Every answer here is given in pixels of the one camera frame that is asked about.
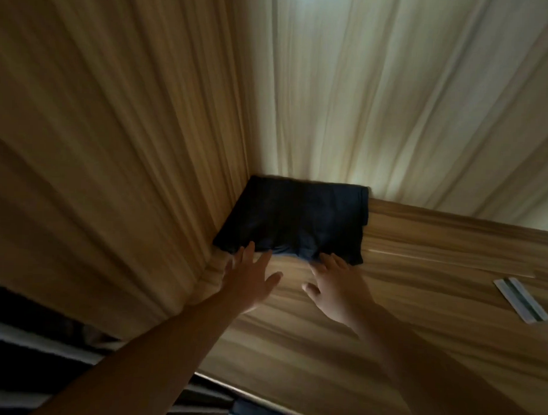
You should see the person's left hand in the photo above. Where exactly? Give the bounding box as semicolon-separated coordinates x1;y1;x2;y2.
207;239;285;316

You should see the person's right hand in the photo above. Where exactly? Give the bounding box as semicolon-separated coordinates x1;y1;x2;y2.
300;252;381;328

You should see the black long-sleeve shirt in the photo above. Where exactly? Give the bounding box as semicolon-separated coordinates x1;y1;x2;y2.
211;174;371;268

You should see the wooden wardrobe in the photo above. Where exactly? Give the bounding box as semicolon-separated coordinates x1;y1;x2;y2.
0;0;548;415

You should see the frosted wardrobe sliding door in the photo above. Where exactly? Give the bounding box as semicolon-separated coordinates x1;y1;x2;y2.
0;280;316;415

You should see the person's right forearm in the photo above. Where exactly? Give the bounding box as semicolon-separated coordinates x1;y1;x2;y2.
347;306;548;415

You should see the white grey flat strip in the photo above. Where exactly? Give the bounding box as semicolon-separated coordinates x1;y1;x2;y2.
492;276;548;325

